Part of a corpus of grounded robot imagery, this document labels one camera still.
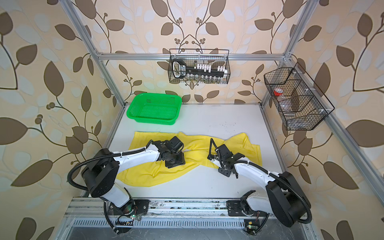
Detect aluminium front rail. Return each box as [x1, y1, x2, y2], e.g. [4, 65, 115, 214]
[64, 197, 313, 219]

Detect red capped container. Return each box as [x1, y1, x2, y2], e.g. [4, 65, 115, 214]
[274, 88, 284, 97]

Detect black tool with white labels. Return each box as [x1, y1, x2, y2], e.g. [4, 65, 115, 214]
[168, 59, 230, 79]

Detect yellow trousers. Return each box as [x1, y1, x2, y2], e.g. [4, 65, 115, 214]
[117, 132, 262, 187]

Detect black wire basket wall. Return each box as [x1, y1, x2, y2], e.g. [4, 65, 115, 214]
[264, 63, 335, 131]
[168, 48, 231, 85]

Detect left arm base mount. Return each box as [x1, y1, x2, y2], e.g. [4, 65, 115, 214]
[108, 199, 150, 216]

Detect black wire basket rear wall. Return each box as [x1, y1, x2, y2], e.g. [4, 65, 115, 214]
[168, 48, 231, 85]

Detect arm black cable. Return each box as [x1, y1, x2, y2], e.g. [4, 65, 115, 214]
[66, 139, 154, 235]
[207, 137, 313, 236]

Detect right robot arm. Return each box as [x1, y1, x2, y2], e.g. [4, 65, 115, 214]
[208, 142, 313, 227]

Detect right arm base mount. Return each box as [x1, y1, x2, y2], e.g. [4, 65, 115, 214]
[226, 200, 267, 218]

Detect green plastic basket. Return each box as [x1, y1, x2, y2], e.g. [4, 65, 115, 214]
[127, 93, 182, 125]

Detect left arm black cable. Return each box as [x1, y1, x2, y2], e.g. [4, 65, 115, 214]
[66, 139, 154, 235]

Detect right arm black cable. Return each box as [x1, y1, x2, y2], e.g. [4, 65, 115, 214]
[207, 137, 313, 236]

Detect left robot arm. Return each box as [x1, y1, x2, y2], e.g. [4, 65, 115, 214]
[81, 137, 186, 208]

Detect black wire basket right wall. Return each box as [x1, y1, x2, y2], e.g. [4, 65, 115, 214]
[264, 63, 335, 131]

